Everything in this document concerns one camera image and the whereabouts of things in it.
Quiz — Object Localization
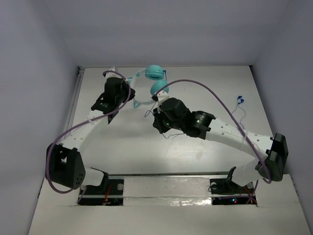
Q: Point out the teal cat-ear headphones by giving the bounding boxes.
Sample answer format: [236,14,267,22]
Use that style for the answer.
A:
[127,65,168,109]

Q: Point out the blue headphone cable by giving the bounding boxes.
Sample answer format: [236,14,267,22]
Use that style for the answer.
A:
[144,70,245,140]

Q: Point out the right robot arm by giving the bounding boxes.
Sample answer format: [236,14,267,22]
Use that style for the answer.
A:
[153,97,289,192]

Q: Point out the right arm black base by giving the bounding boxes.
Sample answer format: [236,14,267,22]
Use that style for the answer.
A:
[208,167,257,205]

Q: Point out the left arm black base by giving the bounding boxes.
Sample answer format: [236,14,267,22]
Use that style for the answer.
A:
[77,172,124,206]

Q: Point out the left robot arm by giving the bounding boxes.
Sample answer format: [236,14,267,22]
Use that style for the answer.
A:
[45,77,135,194]

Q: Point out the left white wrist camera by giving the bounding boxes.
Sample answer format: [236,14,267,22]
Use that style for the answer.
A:
[102,67,123,79]

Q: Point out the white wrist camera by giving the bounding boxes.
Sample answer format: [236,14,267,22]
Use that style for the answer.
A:
[102,67,123,79]
[152,91,170,113]

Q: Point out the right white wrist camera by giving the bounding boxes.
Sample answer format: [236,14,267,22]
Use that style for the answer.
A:
[152,91,170,113]

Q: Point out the left side aluminium rail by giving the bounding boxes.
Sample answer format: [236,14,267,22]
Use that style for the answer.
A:
[64,66,85,131]

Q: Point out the aluminium rail with foil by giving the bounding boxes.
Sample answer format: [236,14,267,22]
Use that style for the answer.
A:
[78,172,265,208]

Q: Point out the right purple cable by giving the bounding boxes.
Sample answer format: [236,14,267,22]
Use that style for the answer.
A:
[153,78,272,205]

